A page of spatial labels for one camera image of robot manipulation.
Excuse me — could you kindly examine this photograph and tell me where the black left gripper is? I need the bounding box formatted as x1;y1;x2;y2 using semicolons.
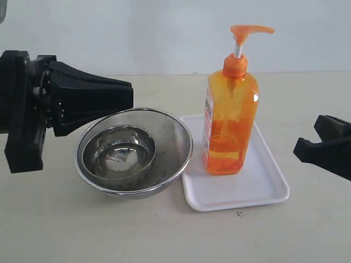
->
1;50;134;173

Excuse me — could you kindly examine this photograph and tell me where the orange pump soap bottle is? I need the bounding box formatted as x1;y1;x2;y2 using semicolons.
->
202;25;275;175

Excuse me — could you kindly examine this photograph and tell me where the small stainless steel bowl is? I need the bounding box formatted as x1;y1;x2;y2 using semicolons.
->
82;125;157;184

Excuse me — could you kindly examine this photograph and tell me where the steel mesh colander bowl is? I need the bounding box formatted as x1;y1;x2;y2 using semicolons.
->
74;107;194;199

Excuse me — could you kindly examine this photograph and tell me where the white foam tray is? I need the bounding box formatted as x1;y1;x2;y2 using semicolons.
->
180;115;290;211

